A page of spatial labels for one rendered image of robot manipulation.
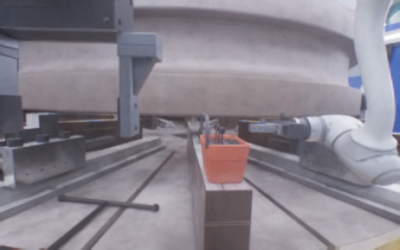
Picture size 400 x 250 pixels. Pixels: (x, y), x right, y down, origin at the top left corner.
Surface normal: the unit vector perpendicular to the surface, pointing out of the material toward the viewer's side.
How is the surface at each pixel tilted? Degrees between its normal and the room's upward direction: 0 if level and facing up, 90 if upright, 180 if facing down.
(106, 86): 90
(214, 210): 90
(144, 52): 90
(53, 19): 90
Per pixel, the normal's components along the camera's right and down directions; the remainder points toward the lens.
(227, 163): 0.08, 0.22
